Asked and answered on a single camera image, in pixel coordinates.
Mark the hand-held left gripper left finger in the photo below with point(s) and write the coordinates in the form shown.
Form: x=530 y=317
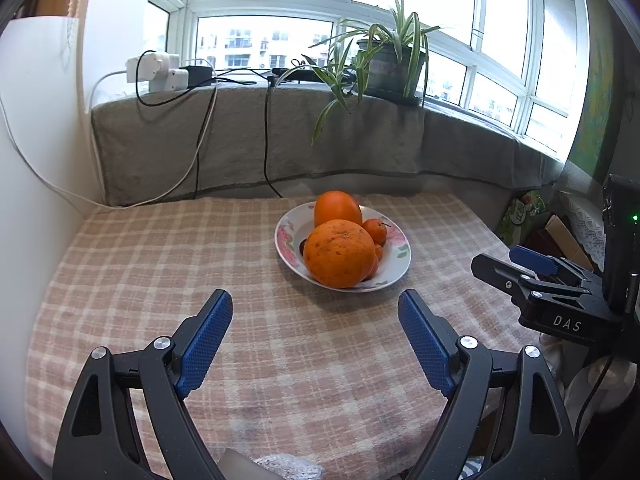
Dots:
x=207 y=342

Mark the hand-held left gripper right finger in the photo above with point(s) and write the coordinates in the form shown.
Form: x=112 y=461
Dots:
x=425 y=340

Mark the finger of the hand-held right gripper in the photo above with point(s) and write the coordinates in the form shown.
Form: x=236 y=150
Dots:
x=532 y=257
x=495 y=267

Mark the floral white plate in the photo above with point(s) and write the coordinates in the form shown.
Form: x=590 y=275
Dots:
x=395 y=260

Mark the small tangerine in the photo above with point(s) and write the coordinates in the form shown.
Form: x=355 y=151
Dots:
x=373 y=270

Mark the large speckled orange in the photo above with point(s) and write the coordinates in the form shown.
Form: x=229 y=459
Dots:
x=340 y=252

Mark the large smooth orange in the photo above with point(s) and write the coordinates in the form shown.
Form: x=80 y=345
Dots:
x=337 y=207

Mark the person's right hand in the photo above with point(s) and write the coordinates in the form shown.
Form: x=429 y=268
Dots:
x=625 y=375

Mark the person's left hand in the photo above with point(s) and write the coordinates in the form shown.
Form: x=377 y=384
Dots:
x=290 y=466

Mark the cardboard box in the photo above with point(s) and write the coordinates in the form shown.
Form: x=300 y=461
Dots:
x=565 y=235

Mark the green packet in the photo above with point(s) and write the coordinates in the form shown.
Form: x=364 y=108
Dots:
x=522 y=215

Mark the white lace cloth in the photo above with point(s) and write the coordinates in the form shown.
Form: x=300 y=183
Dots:
x=587 y=225

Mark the checked pink blanket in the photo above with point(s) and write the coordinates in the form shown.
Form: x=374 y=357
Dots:
x=150 y=260

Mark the grey cloth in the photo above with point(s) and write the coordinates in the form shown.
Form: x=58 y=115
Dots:
x=375 y=145

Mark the potted spider plant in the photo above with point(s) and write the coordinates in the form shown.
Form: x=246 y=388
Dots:
x=392 y=67

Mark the white power strip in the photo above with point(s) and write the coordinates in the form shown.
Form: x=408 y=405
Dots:
x=170 y=82

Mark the black power adapter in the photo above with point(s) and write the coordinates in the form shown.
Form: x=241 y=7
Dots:
x=197 y=76

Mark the black device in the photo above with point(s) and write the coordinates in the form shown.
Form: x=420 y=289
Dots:
x=300 y=74

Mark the white charger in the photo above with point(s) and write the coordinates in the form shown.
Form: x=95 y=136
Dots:
x=137 y=67
x=162 y=62

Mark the white window frame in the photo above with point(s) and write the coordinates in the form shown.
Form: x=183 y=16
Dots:
x=275 y=5

